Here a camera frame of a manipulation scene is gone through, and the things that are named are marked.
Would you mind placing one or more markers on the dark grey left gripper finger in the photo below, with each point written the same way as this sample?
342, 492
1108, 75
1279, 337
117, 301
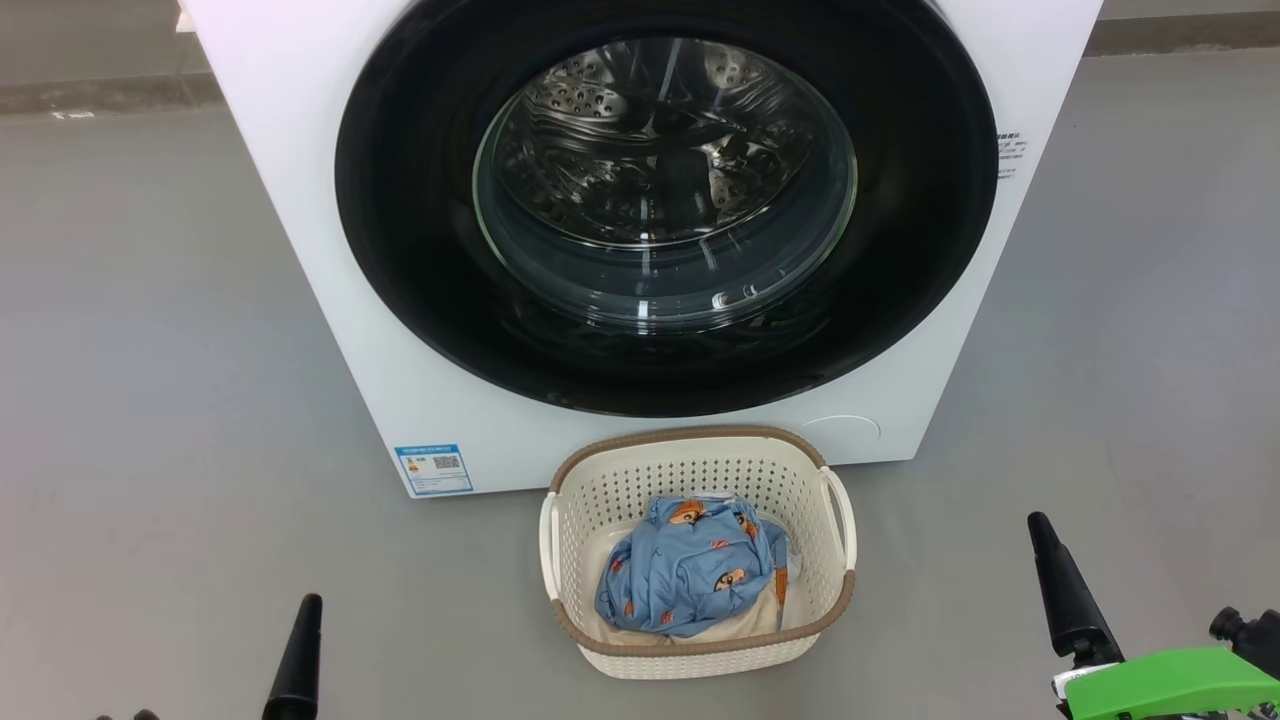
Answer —
295, 670

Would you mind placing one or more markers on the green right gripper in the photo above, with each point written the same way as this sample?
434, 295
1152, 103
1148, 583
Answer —
1170, 685

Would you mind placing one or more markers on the blue and cream garment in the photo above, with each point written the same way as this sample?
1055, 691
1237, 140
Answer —
740, 622

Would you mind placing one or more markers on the blue bear print garment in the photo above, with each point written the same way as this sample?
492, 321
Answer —
680, 570

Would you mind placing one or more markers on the black round glass washer door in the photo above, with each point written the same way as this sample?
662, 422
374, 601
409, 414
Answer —
420, 250

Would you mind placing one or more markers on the white washing machine body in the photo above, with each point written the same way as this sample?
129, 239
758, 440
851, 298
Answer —
300, 200

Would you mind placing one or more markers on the stainless steel washing machine drum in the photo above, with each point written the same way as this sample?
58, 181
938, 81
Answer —
600, 110

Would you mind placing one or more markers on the blue energy label sticker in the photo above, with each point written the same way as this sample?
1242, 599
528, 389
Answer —
433, 470

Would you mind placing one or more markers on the round white filter cover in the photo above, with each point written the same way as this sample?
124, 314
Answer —
850, 440

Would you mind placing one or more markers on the cream perforated laundry basket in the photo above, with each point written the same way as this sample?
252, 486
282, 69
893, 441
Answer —
700, 470

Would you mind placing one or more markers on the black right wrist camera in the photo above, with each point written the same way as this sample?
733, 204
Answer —
1255, 640

